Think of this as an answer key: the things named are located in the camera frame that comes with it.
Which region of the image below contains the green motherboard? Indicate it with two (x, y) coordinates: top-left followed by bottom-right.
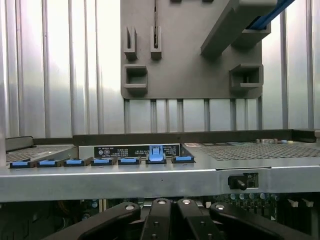
(212, 191), (320, 227)

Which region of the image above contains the open PC case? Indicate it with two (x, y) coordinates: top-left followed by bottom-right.
(0, 128), (320, 240)

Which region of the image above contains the blue slot retention clip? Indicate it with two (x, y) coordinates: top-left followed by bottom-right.
(117, 156), (143, 166)
(90, 157), (115, 167)
(63, 157), (88, 168)
(145, 144), (168, 165)
(171, 155), (195, 165)
(9, 158), (31, 169)
(36, 158), (60, 168)

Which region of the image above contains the grey power supply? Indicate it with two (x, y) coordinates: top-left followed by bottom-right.
(4, 136), (79, 164)

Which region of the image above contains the grey parts rack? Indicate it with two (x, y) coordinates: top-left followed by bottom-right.
(120, 0), (272, 100)

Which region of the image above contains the hard disk with blue caddy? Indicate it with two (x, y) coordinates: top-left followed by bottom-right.
(238, 0), (297, 31)

